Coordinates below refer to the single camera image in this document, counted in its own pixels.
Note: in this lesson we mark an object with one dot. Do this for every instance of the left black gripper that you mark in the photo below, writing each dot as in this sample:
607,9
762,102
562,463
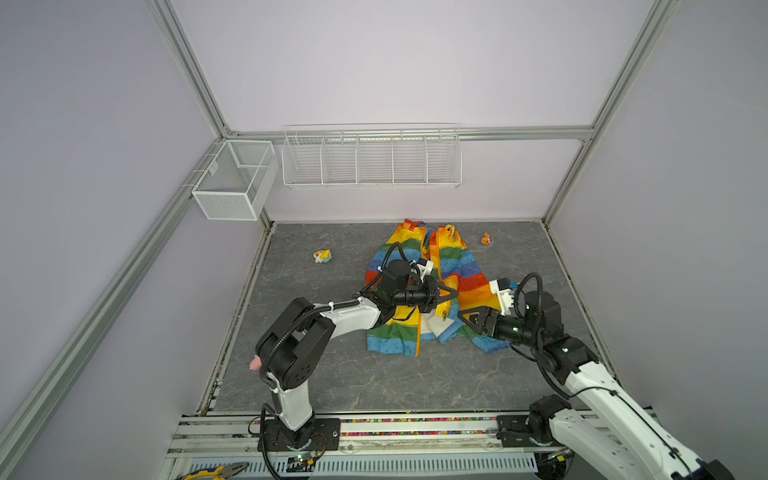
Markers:
433,289

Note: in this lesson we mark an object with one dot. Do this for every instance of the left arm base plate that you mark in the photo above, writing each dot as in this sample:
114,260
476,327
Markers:
319,434

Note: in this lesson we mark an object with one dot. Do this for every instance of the white mesh box basket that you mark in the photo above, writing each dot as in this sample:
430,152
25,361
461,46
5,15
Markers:
237,180

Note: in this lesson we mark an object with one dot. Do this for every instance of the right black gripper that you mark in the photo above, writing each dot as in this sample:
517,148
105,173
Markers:
481,322

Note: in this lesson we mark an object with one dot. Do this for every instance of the rainbow striped jacket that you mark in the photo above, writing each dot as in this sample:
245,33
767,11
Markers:
454,266

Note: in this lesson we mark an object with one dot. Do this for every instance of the yellow handled pliers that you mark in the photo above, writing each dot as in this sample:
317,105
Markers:
222,472

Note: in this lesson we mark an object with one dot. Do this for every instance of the white slotted cable duct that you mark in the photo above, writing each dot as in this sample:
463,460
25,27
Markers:
412,466

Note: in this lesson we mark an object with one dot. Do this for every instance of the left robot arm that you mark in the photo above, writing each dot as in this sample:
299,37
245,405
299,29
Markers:
290,350

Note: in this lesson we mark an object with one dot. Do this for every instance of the pink small toy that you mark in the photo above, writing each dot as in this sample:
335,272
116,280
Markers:
255,364

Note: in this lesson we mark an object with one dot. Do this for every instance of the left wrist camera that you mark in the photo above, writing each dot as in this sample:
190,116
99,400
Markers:
424,268

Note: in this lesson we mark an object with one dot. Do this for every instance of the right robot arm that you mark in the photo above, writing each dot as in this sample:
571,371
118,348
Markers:
589,412

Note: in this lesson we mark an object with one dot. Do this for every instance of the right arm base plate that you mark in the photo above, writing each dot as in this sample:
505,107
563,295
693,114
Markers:
522,431

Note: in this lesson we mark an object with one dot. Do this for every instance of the white wire shelf basket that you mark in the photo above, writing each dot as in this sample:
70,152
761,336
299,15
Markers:
370,155

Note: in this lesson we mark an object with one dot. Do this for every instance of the yellow white small toy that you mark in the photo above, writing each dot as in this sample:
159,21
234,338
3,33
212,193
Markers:
322,256

